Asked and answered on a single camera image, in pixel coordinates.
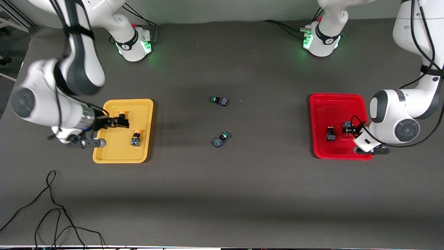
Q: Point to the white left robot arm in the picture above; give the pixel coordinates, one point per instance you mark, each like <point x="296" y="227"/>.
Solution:
<point x="388" y="104"/>

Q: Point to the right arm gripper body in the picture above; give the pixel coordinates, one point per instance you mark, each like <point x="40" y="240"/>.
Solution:
<point x="103" y="123"/>

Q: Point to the small black background object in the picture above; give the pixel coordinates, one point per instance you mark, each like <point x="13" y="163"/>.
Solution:
<point x="5" y="61"/>

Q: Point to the green push button switch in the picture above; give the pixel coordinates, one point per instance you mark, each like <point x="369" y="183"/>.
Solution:
<point x="222" y="101"/>
<point x="218" y="141"/>

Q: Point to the red push button switch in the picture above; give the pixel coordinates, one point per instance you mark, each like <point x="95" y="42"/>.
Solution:
<point x="347" y="124"/>
<point x="330" y="136"/>

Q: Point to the red plastic tray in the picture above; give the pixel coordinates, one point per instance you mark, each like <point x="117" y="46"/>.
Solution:
<point x="329" y="111"/>

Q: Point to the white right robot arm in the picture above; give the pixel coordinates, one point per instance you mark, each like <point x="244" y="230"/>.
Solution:
<point x="41" y="93"/>

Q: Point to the dark grey table cover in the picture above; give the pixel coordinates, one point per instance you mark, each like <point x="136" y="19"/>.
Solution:
<point x="222" y="194"/>

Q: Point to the yellow plastic tray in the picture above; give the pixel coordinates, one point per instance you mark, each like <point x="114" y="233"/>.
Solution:
<point x="118" y="149"/>

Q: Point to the yellow push button switch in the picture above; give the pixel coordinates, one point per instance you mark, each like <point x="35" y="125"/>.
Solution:
<point x="136" y="140"/>
<point x="122" y="113"/>

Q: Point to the aluminium frame rail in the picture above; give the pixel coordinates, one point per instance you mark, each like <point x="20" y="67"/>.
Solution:
<point x="14" y="17"/>

